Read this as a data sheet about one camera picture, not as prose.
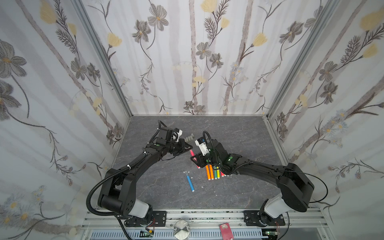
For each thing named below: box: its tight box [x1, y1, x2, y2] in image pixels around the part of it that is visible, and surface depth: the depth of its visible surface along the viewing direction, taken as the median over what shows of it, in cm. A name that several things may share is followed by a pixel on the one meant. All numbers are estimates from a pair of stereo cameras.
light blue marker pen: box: [185, 170, 195, 192], surface depth 88 cm
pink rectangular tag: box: [219, 223, 234, 240], surface depth 72 cm
